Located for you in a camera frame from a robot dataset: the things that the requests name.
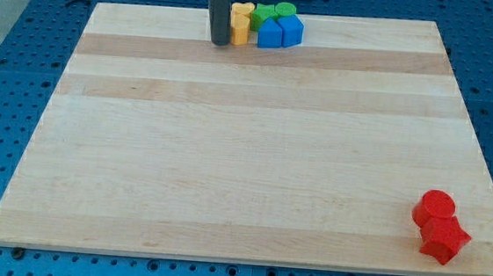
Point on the green star block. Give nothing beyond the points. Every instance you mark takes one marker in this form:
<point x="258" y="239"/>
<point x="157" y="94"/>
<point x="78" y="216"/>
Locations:
<point x="260" y="14"/>

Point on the red star block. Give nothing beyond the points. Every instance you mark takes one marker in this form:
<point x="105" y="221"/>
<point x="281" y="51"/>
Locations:
<point x="443" y="238"/>

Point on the large wooden board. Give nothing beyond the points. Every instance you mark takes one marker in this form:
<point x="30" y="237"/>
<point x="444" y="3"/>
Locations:
<point x="158" y="144"/>

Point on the blue house-shaped block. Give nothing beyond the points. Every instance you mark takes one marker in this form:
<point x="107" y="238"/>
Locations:
<point x="269" y="34"/>

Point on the yellow block front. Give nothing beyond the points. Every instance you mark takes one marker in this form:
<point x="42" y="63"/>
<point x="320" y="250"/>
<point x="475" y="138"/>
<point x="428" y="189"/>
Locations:
<point x="240" y="27"/>

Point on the yellow block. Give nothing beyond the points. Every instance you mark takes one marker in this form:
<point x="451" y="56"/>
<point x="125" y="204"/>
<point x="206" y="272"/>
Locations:
<point x="240" y="27"/>
<point x="244" y="9"/>

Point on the blue cube block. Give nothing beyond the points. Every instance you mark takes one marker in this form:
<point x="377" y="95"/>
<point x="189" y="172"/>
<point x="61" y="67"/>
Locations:
<point x="292" y="30"/>

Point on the yellow block rear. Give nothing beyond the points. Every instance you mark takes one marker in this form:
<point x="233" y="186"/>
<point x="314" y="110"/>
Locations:
<point x="244" y="9"/>

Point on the green cylinder block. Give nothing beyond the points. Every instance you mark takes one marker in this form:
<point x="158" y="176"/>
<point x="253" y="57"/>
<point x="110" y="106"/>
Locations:
<point x="285" y="9"/>

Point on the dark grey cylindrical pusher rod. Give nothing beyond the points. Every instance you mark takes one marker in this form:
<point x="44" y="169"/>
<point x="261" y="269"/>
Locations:
<point x="220" y="23"/>

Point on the red cylinder block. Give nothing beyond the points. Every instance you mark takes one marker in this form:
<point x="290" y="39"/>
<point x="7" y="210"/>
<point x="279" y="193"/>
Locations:
<point x="433" y="204"/>

